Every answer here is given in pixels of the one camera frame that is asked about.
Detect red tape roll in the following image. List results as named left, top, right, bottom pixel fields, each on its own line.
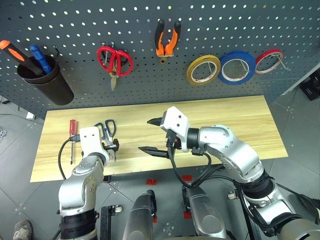
left=254, top=48, right=285, bottom=76

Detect grey shoe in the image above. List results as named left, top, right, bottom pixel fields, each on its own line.
left=12, top=219, right=34, bottom=240

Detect blue handled screwdriver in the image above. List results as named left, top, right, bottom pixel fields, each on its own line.
left=28, top=44, right=54, bottom=75

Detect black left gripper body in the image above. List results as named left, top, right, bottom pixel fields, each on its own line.
left=100, top=141, right=114, bottom=152

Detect dark grey rounded shape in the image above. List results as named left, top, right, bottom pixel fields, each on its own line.
left=123, top=189, right=158, bottom=240

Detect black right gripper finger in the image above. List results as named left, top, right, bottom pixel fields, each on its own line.
left=146, top=116, right=165, bottom=128
left=137, top=146, right=169, bottom=159

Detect black wheeled stand base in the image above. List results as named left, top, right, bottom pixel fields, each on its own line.
left=99, top=204, right=124, bottom=240

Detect blue handled scissors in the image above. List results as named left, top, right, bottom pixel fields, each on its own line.
left=93, top=119, right=118, bottom=164

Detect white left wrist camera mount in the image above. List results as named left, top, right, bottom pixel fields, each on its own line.
left=77, top=126, right=110, bottom=161

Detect blue tape roll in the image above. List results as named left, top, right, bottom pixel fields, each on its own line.
left=217, top=50, right=257, bottom=86

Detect yellow tape roll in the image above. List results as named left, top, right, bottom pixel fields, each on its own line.
left=186, top=54, right=222, bottom=87

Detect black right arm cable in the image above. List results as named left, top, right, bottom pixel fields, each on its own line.
left=165, top=139, right=224, bottom=189

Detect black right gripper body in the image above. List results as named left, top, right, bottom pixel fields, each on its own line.
left=164, top=129, right=182, bottom=151

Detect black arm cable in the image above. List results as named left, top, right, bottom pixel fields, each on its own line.
left=165, top=139, right=224, bottom=189
left=57, top=135, right=81, bottom=181

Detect dark grey perforated pegboard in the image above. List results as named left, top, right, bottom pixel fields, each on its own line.
left=0, top=0, right=320, bottom=121

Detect red handled scissors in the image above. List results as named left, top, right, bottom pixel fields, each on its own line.
left=96, top=42, right=134, bottom=92

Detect red handled screwdriver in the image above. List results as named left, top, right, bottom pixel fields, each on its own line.
left=68, top=119, right=79, bottom=166

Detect silver grey rounded shape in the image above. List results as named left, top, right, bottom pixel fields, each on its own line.
left=183, top=185, right=228, bottom=240

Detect orange black pliers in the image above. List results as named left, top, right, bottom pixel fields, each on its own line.
left=154, top=18, right=182, bottom=65

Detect black plastic tool cup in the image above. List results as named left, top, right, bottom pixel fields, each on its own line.
left=16, top=54, right=75, bottom=106

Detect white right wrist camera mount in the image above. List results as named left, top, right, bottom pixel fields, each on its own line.
left=159, top=106, right=191, bottom=153

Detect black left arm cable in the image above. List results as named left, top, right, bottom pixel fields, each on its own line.
left=57, top=135, right=81, bottom=181

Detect orange black handled screwdriver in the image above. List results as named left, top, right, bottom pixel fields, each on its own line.
left=0, top=39, right=44, bottom=76

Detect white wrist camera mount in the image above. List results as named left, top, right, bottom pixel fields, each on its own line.
left=159, top=106, right=191, bottom=153
left=77, top=126, right=110, bottom=161

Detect metal pegboard tape hook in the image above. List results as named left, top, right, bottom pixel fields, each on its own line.
left=272, top=51, right=289, bottom=72

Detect dark olive robot torso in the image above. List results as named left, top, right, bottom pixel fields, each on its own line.
left=279, top=217, right=320, bottom=240

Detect black box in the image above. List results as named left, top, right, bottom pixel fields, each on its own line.
left=298, top=74, right=320, bottom=102

